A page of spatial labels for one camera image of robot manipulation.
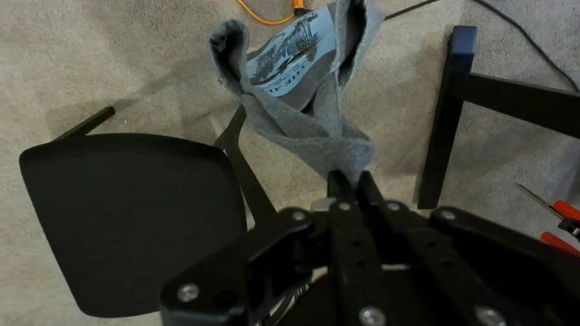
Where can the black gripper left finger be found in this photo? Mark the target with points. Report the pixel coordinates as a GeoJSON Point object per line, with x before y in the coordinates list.
{"type": "Point", "coordinates": [354, 260]}

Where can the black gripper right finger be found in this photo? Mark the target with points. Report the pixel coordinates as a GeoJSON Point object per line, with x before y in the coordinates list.
{"type": "Point", "coordinates": [467, 278]}

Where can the grey tote bag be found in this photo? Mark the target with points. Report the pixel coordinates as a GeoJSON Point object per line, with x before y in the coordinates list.
{"type": "Point", "coordinates": [293, 86]}

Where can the black wooden chair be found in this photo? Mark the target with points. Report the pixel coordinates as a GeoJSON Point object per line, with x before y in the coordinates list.
{"type": "Point", "coordinates": [128, 211]}

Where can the black orange bar clamp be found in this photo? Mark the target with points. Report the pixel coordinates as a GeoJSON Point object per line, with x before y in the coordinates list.
{"type": "Point", "coordinates": [561, 209]}

